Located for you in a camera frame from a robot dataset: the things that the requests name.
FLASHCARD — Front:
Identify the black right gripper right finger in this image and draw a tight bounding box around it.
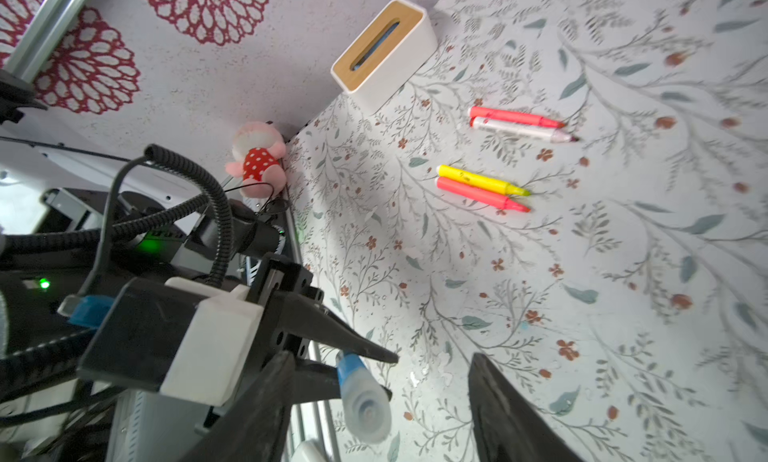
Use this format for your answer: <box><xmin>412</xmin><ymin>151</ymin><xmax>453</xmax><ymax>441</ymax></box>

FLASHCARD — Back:
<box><xmin>468</xmin><ymin>353</ymin><xmax>581</xmax><ymax>462</ymax></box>

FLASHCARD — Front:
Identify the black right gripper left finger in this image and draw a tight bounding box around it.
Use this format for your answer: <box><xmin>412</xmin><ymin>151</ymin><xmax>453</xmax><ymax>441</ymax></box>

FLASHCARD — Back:
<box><xmin>181</xmin><ymin>351</ymin><xmax>295</xmax><ymax>461</ymax></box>

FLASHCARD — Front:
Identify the white wooden-top tissue box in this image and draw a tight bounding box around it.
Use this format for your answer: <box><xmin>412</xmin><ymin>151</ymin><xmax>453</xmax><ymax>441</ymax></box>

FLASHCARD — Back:
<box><xmin>330</xmin><ymin>0</ymin><xmax>438</xmax><ymax>116</ymax></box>

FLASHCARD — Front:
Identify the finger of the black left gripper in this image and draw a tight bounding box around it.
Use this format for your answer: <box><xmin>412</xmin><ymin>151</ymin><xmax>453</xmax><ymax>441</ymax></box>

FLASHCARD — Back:
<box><xmin>290</xmin><ymin>361</ymin><xmax>394</xmax><ymax>404</ymax></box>
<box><xmin>272</xmin><ymin>291</ymin><xmax>399</xmax><ymax>364</ymax></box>

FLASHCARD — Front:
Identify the pink highlighter pen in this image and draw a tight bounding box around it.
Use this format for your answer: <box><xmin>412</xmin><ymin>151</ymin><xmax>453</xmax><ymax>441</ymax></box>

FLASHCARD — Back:
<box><xmin>468</xmin><ymin>106</ymin><xmax>566</xmax><ymax>129</ymax></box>

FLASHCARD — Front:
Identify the red-pink highlighter pen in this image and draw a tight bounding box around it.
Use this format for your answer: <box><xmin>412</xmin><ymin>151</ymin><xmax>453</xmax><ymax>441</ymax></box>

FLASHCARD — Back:
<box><xmin>436</xmin><ymin>177</ymin><xmax>531</xmax><ymax>213</ymax></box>

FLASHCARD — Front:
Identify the white pink-tip marker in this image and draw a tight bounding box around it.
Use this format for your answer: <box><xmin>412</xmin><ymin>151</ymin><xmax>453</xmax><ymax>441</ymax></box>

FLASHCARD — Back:
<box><xmin>470</xmin><ymin>117</ymin><xmax>580</xmax><ymax>143</ymax></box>

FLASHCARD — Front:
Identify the yellow highlighter pen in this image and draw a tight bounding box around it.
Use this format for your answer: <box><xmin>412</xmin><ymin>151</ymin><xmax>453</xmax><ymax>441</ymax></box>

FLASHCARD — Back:
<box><xmin>437</xmin><ymin>165</ymin><xmax>531</xmax><ymax>196</ymax></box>

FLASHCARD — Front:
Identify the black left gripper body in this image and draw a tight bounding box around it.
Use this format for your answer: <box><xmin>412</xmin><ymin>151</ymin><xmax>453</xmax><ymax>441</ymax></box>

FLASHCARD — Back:
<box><xmin>243</xmin><ymin>253</ymin><xmax>324</xmax><ymax>402</ymax></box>

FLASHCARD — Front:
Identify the blue marker pen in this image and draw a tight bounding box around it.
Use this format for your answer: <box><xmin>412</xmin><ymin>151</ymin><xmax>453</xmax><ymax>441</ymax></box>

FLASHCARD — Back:
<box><xmin>337</xmin><ymin>352</ymin><xmax>392</xmax><ymax>444</ymax></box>

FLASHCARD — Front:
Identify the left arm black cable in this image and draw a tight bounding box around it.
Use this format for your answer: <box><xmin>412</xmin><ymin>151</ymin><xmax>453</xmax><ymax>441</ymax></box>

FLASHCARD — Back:
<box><xmin>0</xmin><ymin>142</ymin><xmax>234</xmax><ymax>379</ymax></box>

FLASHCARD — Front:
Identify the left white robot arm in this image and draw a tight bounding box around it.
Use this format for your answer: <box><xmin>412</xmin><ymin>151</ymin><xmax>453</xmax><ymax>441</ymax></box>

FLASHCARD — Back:
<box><xmin>1</xmin><ymin>132</ymin><xmax>397</xmax><ymax>461</ymax></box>

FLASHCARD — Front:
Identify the pink plush toy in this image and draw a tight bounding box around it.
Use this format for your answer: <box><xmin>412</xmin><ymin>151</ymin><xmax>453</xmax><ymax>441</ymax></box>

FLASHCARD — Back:
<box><xmin>226</xmin><ymin>122</ymin><xmax>287</xmax><ymax>199</ymax></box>

